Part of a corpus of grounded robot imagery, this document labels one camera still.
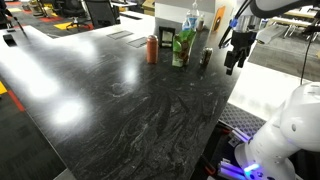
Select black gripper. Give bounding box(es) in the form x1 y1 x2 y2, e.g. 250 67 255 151
224 30 258 76

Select black root beer can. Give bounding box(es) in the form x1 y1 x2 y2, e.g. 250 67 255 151
199 46 214 67

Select orange can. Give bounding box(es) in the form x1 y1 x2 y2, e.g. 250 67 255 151
146 34 159 65

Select orange poster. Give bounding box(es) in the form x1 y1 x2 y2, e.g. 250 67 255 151
211 5 227 33

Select small brown bottle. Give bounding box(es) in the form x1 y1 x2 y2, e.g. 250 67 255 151
196 13 205 33

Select green snack bag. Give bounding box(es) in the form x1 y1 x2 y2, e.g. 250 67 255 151
171 29 198 68

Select clear water bottle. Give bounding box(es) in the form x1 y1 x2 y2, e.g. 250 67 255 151
181 0 201 32

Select grey table outlet plate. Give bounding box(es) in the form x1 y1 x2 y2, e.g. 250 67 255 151
106 29 134 41
127 36 149 49

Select purple lit white blocks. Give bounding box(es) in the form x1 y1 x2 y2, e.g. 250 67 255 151
217 128 253 180

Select black office chair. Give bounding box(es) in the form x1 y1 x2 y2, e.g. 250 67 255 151
83 0 121 29
61 0 93 32

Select black pole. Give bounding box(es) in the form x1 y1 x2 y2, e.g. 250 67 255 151
3 9 28 37

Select black table slot cover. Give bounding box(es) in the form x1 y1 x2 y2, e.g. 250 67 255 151
2 33 18 48

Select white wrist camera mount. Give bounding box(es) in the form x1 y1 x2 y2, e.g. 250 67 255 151
255 23 289 45

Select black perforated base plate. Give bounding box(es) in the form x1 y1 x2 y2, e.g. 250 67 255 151
218 102 268 138

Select thin black hanging cable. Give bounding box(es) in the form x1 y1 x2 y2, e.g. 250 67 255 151
299 31 316 86

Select black picture frame stand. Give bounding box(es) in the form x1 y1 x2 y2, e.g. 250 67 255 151
158 26 176 49

